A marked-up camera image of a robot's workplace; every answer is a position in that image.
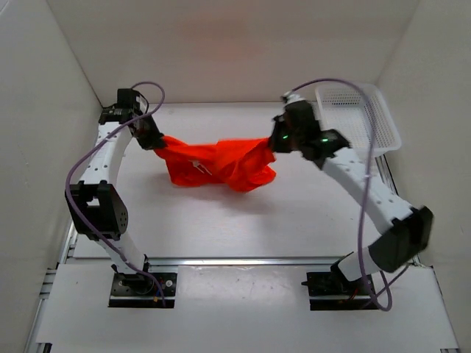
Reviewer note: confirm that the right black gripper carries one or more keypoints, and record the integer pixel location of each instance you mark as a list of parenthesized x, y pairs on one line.
[(274, 144)]

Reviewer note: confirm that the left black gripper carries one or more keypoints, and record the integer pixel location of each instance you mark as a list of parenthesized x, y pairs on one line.
[(155, 141)]

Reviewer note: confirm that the orange shorts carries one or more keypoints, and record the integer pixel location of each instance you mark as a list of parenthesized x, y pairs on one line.
[(241, 164)]

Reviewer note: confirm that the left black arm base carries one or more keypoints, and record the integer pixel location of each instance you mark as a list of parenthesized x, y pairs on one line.
[(138, 291)]

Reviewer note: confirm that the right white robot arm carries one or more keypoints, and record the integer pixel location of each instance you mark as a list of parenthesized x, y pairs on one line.
[(404, 230)]

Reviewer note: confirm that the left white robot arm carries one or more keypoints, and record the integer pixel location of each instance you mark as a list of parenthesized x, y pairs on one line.
[(96, 208)]

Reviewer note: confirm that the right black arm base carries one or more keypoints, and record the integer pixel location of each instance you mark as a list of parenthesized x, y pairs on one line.
[(330, 291)]

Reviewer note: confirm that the white plastic basket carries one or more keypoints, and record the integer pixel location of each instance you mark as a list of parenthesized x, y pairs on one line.
[(342, 108)]

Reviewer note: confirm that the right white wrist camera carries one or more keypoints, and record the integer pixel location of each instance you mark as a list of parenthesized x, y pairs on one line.
[(290, 98)]

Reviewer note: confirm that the aluminium table rail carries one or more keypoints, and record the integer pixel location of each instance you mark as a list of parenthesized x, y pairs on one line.
[(240, 261)]

